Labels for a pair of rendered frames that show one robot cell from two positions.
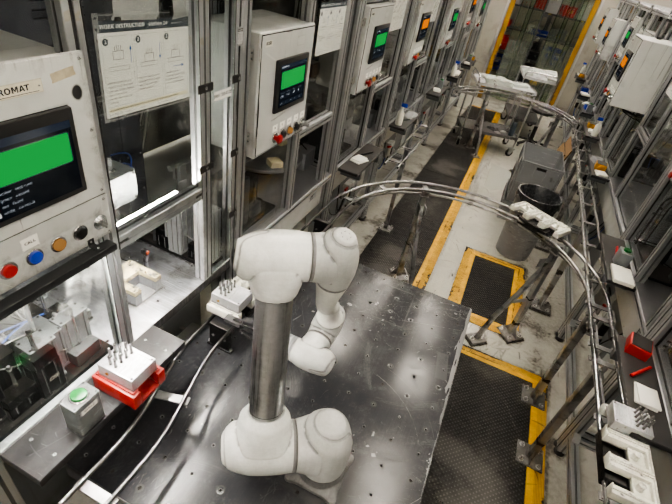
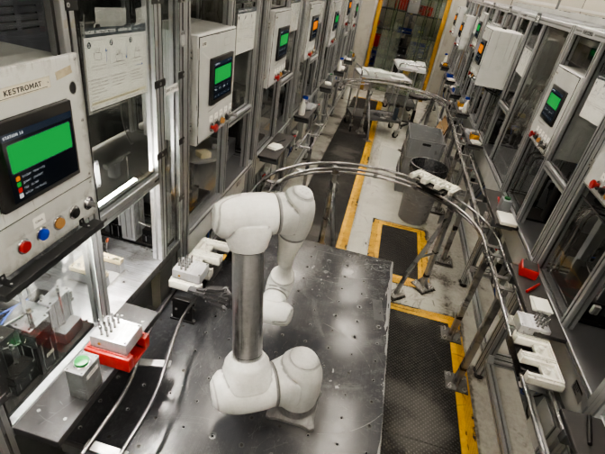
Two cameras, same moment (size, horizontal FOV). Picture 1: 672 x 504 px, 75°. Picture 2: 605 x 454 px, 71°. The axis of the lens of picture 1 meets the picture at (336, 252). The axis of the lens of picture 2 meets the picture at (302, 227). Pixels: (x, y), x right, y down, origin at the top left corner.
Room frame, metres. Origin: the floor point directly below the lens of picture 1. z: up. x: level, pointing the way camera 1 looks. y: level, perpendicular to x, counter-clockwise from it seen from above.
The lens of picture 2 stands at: (-0.24, 0.16, 2.10)
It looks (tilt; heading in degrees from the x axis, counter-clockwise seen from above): 32 degrees down; 350
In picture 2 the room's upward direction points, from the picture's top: 10 degrees clockwise
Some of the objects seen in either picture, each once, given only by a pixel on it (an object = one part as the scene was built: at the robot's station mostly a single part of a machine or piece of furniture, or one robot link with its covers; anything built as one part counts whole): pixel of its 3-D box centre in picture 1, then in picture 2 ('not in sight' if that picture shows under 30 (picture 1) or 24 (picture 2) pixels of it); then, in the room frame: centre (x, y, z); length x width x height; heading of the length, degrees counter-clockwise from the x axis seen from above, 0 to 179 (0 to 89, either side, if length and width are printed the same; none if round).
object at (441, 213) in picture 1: (455, 160); (350, 145); (5.44, -1.28, 0.01); 5.85 x 0.59 x 0.01; 163
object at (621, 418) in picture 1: (632, 418); (533, 322); (1.03, -1.14, 0.92); 0.13 x 0.10 x 0.09; 73
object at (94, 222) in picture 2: (48, 276); (53, 251); (0.71, 0.64, 1.37); 0.36 x 0.04 x 0.04; 163
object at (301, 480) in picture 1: (323, 458); (296, 395); (0.78, -0.10, 0.71); 0.22 x 0.18 x 0.06; 163
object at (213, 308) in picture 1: (247, 292); (202, 267); (1.35, 0.33, 0.84); 0.36 x 0.14 x 0.10; 163
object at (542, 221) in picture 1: (537, 222); (433, 185); (2.53, -1.24, 0.84); 0.37 x 0.14 x 0.10; 41
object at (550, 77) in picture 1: (528, 100); (404, 88); (7.38, -2.53, 0.48); 0.84 x 0.58 x 0.97; 171
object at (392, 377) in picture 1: (317, 368); (274, 326); (1.18, -0.02, 0.66); 1.50 x 1.06 x 0.04; 163
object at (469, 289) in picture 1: (488, 287); (398, 249); (2.86, -1.28, 0.01); 1.00 x 0.55 x 0.01; 163
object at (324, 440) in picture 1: (324, 441); (298, 376); (0.75, -0.08, 0.85); 0.18 x 0.16 x 0.22; 105
